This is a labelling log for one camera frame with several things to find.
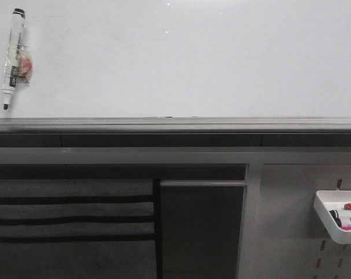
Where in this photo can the black capped white marker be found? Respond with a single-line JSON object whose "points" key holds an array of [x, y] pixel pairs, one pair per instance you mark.
{"points": [[342, 218]]}

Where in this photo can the grey pegboard panel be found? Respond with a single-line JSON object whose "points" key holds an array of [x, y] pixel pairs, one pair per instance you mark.
{"points": [[291, 240]]}

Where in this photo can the white whiteboard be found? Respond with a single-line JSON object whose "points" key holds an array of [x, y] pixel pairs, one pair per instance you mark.
{"points": [[184, 58]]}

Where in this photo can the grey fabric pocket organizer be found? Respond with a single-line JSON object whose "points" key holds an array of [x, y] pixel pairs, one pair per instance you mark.
{"points": [[79, 229]]}

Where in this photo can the white plastic marker tray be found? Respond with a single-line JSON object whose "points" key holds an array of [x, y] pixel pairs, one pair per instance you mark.
{"points": [[325, 201]]}

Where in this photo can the white taped whiteboard marker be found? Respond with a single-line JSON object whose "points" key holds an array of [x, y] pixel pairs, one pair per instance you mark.
{"points": [[19, 63]]}

